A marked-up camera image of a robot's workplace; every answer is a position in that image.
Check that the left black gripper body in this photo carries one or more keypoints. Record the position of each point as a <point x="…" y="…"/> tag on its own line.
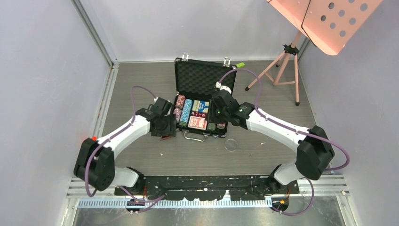
<point x="167" y="127"/>

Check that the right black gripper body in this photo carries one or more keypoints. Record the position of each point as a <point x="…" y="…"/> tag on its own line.
<point x="218" y="116"/>

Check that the purple chip stack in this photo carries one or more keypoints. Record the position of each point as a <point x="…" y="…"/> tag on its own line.
<point x="177" y="112"/>

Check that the red playing card deck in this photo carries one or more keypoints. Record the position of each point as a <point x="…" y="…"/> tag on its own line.
<point x="197" y="123"/>

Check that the light blue chip row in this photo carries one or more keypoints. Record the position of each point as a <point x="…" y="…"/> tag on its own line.
<point x="185" y="114"/>

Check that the clear round disc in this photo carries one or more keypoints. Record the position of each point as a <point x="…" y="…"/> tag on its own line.
<point x="231" y="145"/>

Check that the black poker set case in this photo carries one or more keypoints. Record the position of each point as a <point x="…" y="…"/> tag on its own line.
<point x="196" y="79"/>

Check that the red black triangle dealer button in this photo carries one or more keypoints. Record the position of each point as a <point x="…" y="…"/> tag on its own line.
<point x="165" y="137"/>

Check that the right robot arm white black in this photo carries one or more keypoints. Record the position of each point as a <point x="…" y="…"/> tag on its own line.
<point x="313" y="152"/>

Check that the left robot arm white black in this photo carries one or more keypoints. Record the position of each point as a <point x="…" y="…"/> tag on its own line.
<point x="95" y="163"/>

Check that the blue orange chip row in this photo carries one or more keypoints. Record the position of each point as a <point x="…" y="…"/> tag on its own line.
<point x="221" y="125"/>

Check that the green grey chip row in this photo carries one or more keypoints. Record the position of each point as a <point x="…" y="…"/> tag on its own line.
<point x="211" y="127"/>

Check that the blue boxed card deck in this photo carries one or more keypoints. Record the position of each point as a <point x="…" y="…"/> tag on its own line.
<point x="200" y="106"/>

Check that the red dice in case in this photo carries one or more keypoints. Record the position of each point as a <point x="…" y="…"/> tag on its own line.
<point x="199" y="114"/>

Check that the dark red chip stack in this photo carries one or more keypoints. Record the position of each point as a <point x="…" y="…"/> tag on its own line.
<point x="180" y="100"/>

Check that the green block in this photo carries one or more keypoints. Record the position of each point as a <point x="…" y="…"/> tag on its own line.
<point x="239" y="65"/>

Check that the pink music stand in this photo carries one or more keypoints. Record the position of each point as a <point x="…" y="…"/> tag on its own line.
<point x="327" y="24"/>

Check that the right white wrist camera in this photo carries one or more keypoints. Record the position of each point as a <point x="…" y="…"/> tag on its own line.
<point x="219" y="86"/>

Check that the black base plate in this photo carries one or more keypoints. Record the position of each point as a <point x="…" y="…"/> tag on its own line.
<point x="205" y="188"/>

